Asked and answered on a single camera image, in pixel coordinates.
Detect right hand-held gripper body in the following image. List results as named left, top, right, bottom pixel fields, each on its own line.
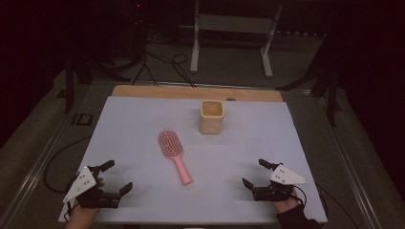
left=250, top=162, right=310, bottom=202

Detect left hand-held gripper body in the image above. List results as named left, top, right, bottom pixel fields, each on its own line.
left=62, top=165, right=122, bottom=210

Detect pink hairbrush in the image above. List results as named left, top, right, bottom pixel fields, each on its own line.
left=158, top=128, right=194, bottom=187

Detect beige square cup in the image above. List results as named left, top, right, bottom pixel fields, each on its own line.
left=199, top=99, right=225, bottom=135

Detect person's right hand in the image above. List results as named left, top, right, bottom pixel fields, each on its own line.
left=272, top=188, right=302, bottom=215

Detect person's left hand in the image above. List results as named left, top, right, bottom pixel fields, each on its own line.
left=65, top=204, right=100, bottom=229

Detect white table mat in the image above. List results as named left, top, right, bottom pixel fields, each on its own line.
left=57, top=95, right=329, bottom=224

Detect black metal stand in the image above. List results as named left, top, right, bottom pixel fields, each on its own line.
left=56, top=52, right=132, bottom=115
left=276, top=30, right=343, bottom=128

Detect white metal stand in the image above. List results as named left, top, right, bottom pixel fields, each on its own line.
left=189, top=0, right=284, bottom=79

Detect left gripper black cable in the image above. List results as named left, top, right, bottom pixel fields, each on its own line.
left=43, top=135, right=94, bottom=223

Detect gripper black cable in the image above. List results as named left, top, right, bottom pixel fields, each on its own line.
left=291, top=185, right=361, bottom=229
left=43, top=135, right=94, bottom=223

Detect silver metal floor rail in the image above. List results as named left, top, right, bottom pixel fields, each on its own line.
left=0, top=83, right=96, bottom=229
left=313, top=92, right=388, bottom=229

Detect black floor bracket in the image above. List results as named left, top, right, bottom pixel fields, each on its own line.
left=71, top=113, right=95, bottom=127

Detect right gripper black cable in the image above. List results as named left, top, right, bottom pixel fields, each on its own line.
left=291, top=185, right=361, bottom=229

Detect black floor cables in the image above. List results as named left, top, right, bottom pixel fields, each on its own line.
left=127, top=28, right=198, bottom=89

